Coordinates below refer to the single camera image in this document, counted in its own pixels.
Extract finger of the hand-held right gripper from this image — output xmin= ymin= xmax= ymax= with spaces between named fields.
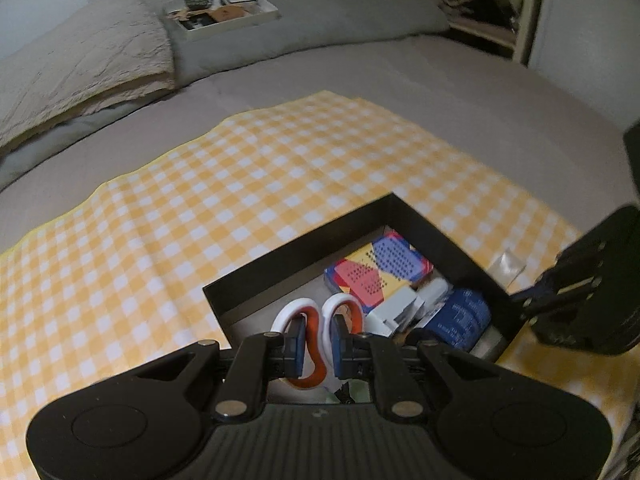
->
xmin=510 ymin=245 xmax=607 ymax=313

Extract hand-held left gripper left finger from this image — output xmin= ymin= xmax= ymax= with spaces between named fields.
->
xmin=131 ymin=316 xmax=307 ymax=422

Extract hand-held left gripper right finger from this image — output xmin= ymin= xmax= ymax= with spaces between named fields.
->
xmin=331 ymin=314 xmax=507 ymax=419

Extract orange and white scissors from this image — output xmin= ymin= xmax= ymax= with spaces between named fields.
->
xmin=270 ymin=294 xmax=366 ymax=392

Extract colourful patterned card box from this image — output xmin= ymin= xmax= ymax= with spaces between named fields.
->
xmin=324 ymin=232 xmax=435 ymax=312

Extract black box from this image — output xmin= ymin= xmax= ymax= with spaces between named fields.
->
xmin=202 ymin=191 xmax=527 ymax=405

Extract clear plastic strip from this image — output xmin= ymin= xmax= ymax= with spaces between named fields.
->
xmin=487 ymin=247 xmax=529 ymax=289

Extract white power adapter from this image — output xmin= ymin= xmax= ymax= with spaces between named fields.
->
xmin=365 ymin=280 xmax=454 ymax=339

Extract blue packet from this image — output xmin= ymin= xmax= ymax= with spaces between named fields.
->
xmin=425 ymin=287 xmax=493 ymax=352

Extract yellow checkered cloth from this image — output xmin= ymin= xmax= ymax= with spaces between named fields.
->
xmin=0 ymin=90 xmax=640 ymax=480

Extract grey bed sheet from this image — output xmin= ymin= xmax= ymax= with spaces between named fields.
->
xmin=0 ymin=35 xmax=640 ymax=281

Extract cream open wardrobe shelf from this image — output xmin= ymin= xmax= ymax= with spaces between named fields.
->
xmin=381 ymin=0 xmax=545 ymax=67

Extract grey duvet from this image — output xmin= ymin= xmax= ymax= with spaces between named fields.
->
xmin=0 ymin=0 xmax=451 ymax=196

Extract brown card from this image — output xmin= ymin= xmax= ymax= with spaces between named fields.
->
xmin=207 ymin=4 xmax=256 ymax=23

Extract white tray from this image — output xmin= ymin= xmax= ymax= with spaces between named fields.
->
xmin=164 ymin=0 xmax=280 ymax=34

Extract cream quilted pillow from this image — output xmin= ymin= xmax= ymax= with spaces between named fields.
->
xmin=0 ymin=0 xmax=177 ymax=153

